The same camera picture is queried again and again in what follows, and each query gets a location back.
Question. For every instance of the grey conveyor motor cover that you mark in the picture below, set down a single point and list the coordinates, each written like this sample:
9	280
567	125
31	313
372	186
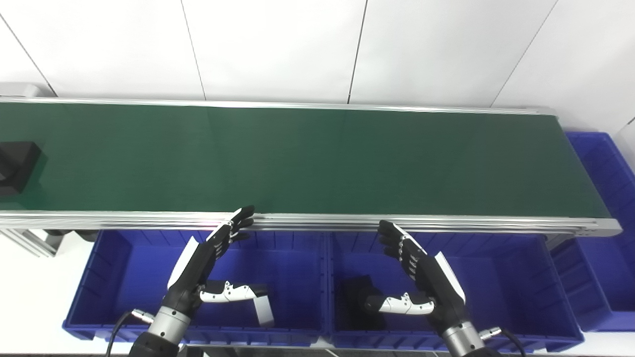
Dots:
20	90

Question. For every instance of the green conveyor belt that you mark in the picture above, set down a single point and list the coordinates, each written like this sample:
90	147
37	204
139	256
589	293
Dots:
496	225
317	158

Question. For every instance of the black cylinder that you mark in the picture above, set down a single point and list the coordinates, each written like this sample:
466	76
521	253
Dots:
17	168

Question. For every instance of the white grey part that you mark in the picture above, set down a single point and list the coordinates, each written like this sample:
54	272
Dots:
263	310

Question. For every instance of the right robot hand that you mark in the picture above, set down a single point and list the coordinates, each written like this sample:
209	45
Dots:
436	282

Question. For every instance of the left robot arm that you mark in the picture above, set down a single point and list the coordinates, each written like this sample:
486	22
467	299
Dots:
166	327

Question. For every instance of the aluminium conveyor support leg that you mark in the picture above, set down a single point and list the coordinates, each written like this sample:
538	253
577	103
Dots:
30	243

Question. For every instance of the blue bin at conveyor end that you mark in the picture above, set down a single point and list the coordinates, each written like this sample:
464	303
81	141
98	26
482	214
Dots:
605	277

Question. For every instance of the blue bin holding white part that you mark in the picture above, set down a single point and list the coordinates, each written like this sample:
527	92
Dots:
124	277

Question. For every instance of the blue bin holding black part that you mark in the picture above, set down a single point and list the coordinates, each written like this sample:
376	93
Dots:
506	287

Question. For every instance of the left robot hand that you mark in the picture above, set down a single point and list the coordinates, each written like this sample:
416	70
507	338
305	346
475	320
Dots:
198	267

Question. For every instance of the black block part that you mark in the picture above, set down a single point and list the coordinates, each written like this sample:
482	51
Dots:
359	302

